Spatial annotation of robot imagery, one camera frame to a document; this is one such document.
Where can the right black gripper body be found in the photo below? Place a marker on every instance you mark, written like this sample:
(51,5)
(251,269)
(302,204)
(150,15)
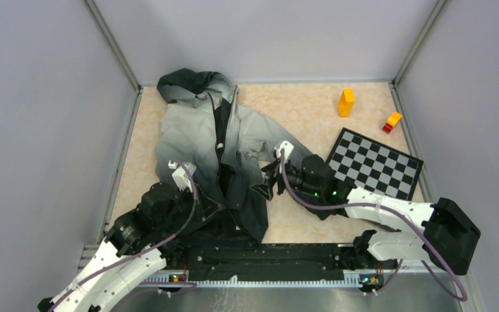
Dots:
(295,181)

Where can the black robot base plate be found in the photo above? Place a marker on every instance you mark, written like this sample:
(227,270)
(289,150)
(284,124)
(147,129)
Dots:
(270,262)

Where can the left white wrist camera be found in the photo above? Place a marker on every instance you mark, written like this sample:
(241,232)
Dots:
(182,175)

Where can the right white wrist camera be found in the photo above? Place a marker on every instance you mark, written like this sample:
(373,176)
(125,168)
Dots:
(284,148)

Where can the black white checkerboard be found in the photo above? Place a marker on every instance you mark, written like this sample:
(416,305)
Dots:
(374,166)

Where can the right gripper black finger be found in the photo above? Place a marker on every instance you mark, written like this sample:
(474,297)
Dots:
(271,172)
(264,189)

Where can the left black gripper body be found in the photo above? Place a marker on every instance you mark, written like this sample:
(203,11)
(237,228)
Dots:
(183,207)

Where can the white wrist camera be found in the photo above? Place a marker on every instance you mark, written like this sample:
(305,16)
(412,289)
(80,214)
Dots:
(182,175)
(284,148)

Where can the red yellow toy block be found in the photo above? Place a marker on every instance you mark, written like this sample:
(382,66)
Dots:
(392,121)

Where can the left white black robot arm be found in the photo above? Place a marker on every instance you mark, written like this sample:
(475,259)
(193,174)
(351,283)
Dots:
(139,243)

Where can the grey black gradient hooded jacket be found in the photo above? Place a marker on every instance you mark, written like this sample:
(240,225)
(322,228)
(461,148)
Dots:
(205,125)

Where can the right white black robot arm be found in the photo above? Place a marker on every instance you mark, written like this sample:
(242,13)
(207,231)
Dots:
(440,232)

